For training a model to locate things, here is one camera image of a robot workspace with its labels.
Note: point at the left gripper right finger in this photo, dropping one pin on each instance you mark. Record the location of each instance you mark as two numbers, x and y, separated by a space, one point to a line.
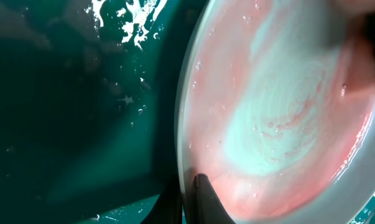
206 205

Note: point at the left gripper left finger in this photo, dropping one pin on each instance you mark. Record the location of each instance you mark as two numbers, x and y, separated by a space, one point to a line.
168 207

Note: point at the light blue plate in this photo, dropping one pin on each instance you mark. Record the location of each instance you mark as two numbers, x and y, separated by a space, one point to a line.
258 113

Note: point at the pink and black sponge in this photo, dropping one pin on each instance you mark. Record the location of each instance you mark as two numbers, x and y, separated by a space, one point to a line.
359 80

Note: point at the teal plastic tray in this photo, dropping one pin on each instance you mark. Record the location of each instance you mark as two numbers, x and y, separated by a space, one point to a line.
88 105

